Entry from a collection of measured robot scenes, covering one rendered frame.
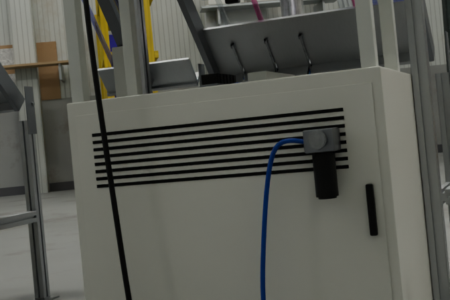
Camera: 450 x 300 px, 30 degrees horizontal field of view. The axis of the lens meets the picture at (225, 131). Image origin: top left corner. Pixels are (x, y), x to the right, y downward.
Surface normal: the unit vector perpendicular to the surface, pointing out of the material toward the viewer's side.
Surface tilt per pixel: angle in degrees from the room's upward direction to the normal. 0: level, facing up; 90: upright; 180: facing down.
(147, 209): 90
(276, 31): 133
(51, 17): 90
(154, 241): 90
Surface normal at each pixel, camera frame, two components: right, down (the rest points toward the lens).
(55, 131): 0.11, -0.02
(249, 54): -0.19, 0.70
